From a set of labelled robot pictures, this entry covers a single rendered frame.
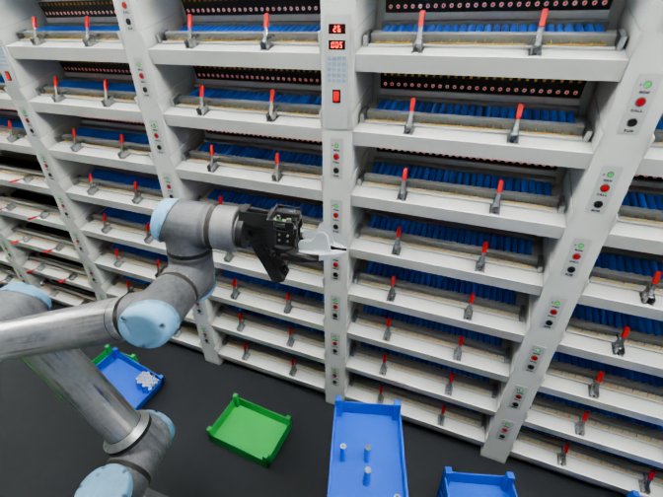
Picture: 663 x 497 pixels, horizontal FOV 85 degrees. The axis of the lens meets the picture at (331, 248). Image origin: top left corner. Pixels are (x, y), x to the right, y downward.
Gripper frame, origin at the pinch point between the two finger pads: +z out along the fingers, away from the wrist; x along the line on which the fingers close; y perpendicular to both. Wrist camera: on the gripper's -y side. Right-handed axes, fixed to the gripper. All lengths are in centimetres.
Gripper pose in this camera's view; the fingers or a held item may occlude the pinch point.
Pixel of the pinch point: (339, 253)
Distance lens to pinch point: 71.7
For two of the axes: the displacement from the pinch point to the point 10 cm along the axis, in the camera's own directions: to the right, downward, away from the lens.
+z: 9.9, 1.4, -0.7
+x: 1.4, -5.1, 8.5
